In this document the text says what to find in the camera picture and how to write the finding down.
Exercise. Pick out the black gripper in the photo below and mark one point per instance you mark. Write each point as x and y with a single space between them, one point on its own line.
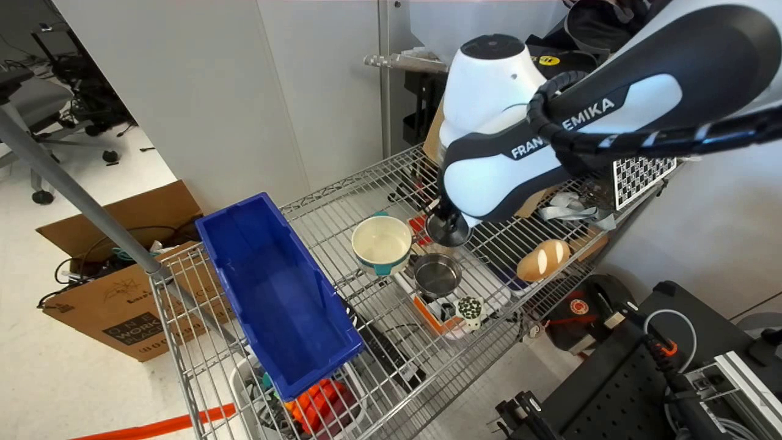
442 206

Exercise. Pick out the silver metal cup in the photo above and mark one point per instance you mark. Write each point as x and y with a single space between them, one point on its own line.
451 231

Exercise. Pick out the Franka Panda robot arm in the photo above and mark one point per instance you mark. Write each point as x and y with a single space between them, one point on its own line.
504 171

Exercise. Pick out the silver pan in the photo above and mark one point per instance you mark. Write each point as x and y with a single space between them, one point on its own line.
435 278

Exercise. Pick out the small red item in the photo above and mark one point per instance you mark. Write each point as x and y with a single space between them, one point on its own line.
418 231

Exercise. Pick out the cream bowl teal outside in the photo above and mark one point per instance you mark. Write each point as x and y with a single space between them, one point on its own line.
381 242

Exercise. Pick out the white patterned small cup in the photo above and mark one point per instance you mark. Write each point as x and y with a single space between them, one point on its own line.
468 311

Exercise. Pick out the bread loaf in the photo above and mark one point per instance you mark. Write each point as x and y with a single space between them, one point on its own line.
540 259

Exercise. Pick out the white crumpled plastic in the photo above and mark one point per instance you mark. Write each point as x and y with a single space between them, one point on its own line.
569 208

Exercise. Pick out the black device under shelf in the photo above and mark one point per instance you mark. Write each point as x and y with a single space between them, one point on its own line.
381 350

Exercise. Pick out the black bag red logo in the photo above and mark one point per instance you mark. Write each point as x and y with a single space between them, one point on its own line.
583 313

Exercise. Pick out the black box yellow logo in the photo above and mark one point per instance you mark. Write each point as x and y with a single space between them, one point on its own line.
563 59

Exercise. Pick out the blue plastic bin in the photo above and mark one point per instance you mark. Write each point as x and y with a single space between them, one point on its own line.
276 302

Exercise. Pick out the white perforated plate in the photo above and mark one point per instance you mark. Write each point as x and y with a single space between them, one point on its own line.
639 179

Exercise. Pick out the black table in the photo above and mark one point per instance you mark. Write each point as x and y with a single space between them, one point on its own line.
618 399

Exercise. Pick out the black orange clamp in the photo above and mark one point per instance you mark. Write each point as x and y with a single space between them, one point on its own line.
663 346

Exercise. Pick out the small open cardboard box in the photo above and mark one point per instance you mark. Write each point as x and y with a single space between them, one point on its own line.
112 306

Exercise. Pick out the black office chair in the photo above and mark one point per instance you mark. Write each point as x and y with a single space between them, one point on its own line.
76 87

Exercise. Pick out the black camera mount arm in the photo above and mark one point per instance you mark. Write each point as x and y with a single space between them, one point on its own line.
650 358

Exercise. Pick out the aluminium extrusion rail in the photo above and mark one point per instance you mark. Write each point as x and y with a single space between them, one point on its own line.
740 393

